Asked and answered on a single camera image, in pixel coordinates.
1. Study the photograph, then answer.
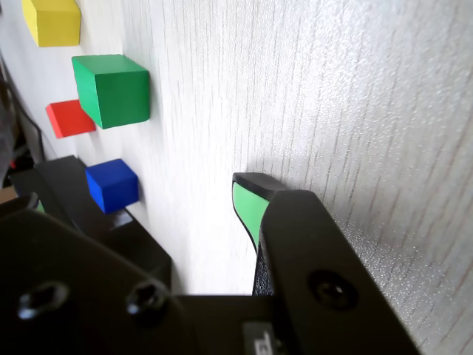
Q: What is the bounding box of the yellow wooden cube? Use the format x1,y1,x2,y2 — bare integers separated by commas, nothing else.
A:
21,0,82,48

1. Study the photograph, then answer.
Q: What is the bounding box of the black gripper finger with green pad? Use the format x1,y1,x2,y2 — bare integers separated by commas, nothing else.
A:
231,172,423,355
0,192,200,355

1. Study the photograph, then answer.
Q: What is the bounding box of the blue wooden cube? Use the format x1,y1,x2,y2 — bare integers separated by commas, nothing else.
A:
85,158,140,215

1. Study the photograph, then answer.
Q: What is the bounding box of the red wooden cube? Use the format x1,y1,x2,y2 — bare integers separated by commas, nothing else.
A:
45,99,97,139

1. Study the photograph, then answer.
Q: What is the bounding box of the green wooden cube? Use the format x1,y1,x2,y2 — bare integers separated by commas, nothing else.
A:
71,54,151,130

